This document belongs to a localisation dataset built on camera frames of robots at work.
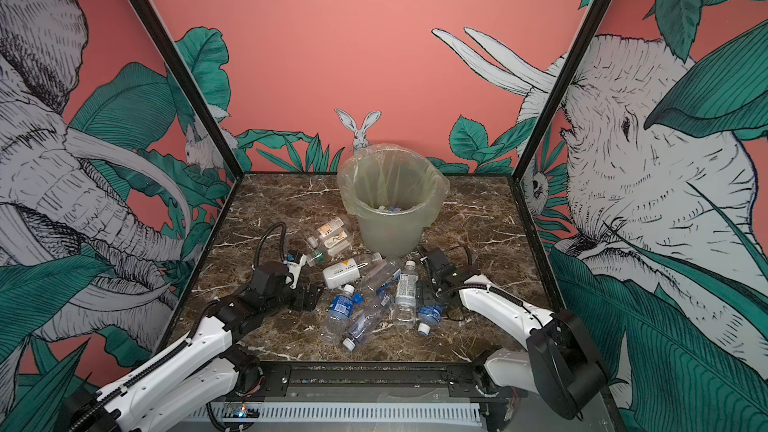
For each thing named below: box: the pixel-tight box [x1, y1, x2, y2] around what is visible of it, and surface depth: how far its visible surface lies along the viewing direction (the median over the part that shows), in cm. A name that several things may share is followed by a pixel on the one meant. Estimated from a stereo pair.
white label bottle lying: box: [322, 258, 369, 288], surface depth 89 cm
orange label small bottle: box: [317, 217, 345, 238], surface depth 100 cm
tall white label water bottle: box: [393, 260, 419, 329], surface depth 87 cm
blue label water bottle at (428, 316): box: [418, 305, 443, 336], surface depth 82 cm
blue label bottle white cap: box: [322, 284, 355, 345], surface depth 83 cm
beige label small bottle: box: [324, 231, 353, 258], surface depth 97 cm
